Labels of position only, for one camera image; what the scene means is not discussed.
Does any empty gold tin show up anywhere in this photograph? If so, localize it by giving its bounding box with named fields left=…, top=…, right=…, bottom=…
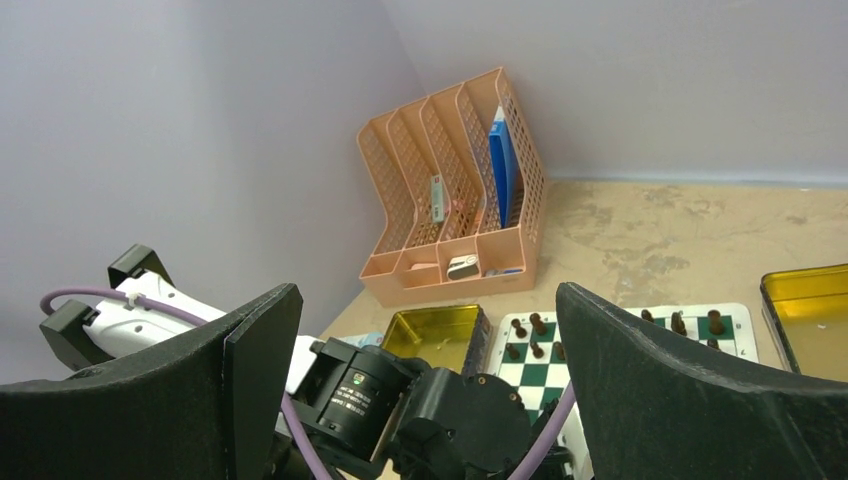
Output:
left=760, top=264, right=847, bottom=382

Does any green white chess board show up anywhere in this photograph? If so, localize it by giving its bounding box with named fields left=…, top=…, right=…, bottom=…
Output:
left=486, top=303, right=759, bottom=479

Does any blue round card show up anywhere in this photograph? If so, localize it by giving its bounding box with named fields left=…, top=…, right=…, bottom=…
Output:
left=340, top=332, right=384, bottom=348

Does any dark chess piece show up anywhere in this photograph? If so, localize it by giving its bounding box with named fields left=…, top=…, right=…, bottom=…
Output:
left=510, top=318, right=528, bottom=339
left=504, top=343, right=521, bottom=360

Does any white stapler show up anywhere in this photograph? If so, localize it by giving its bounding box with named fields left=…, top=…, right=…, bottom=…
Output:
left=446, top=254, right=480, bottom=281

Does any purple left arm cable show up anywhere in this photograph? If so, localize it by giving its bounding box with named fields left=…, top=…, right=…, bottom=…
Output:
left=39, top=286, right=578, bottom=480

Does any grey green box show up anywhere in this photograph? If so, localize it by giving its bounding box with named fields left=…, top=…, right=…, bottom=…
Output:
left=430, top=174, right=446, bottom=224

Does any blue folder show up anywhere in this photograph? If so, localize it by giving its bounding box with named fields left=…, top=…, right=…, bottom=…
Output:
left=488, top=106, right=519, bottom=228

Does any gold tin with pieces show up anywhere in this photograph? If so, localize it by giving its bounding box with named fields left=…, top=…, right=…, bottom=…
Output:
left=381, top=304, right=493, bottom=376

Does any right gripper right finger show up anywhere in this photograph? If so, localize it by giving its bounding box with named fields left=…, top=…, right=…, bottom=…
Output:
left=556, top=282, right=847, bottom=479

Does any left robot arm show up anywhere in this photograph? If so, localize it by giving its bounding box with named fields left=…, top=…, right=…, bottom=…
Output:
left=40, top=244, right=570, bottom=479

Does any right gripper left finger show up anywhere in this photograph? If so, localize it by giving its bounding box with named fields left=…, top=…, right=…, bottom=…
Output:
left=1, top=283, right=303, bottom=479

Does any pink desk organizer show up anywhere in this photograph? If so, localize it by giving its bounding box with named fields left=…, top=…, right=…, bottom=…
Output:
left=357, top=67, right=548, bottom=307

